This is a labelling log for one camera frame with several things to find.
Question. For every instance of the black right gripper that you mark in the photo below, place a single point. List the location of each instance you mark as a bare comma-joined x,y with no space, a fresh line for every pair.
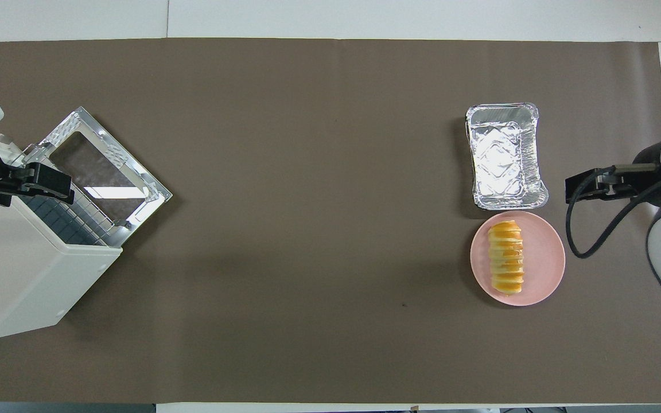
649,155

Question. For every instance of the aluminium foil tray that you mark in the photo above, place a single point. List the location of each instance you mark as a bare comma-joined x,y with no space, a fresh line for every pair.
502,155

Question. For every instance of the golden sliced bread loaf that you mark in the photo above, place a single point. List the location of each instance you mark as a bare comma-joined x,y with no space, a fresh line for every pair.
507,258

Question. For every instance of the white toaster oven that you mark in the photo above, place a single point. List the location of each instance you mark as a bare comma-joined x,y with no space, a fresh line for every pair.
15,275

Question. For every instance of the pink round plate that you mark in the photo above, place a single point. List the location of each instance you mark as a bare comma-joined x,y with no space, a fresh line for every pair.
543,269

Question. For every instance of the brown table mat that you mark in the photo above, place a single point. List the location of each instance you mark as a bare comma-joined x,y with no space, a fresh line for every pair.
330,229

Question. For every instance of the glass oven door metal frame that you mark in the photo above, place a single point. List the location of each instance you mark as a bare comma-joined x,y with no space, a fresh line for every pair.
107,172

